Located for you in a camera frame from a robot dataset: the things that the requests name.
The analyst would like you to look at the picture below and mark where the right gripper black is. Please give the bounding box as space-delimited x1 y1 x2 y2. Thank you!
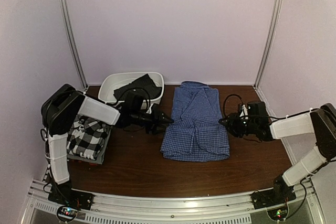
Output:
219 112 258 138

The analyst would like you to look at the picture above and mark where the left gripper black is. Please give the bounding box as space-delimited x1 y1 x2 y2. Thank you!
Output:
131 108 174 135

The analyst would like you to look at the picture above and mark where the blue checked long sleeve shirt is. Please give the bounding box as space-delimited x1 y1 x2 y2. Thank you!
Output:
161 81 230 162

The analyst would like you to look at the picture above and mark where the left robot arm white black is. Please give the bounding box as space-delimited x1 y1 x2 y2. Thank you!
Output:
41 84 174 205

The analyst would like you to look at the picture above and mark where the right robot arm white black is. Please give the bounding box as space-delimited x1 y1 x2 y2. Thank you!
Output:
219 101 335 204

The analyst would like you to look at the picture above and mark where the black patterned shirt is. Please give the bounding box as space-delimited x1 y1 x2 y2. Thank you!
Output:
113 73 162 100

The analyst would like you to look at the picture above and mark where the white plastic tub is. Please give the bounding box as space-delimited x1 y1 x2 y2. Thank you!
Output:
98 72 165 104

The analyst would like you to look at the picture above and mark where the black white plaid folded shirt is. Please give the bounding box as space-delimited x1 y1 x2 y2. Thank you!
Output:
67 115 112 162

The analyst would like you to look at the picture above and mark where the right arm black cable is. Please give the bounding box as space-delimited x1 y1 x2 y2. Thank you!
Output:
223 94 265 143

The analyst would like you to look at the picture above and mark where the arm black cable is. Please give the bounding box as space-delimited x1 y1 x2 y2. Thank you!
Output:
223 94 265 143
112 88 154 133

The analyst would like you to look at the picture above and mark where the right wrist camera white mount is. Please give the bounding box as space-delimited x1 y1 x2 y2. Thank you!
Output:
240 104 248 118

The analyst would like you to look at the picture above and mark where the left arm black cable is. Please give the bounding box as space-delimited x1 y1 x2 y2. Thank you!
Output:
112 88 154 133

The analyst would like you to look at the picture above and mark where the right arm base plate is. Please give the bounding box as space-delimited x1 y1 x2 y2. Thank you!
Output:
251 188 296 209

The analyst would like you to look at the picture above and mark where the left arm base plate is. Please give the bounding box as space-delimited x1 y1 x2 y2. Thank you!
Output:
48 187 93 210

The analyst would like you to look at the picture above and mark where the right aluminium frame post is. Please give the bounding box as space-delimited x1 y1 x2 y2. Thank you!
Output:
254 0 283 89

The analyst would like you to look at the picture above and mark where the aluminium frame post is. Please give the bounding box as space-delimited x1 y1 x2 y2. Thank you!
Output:
59 0 88 90
254 0 283 89

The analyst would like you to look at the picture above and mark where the left aluminium frame post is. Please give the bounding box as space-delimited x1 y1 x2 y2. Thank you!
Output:
59 0 88 90

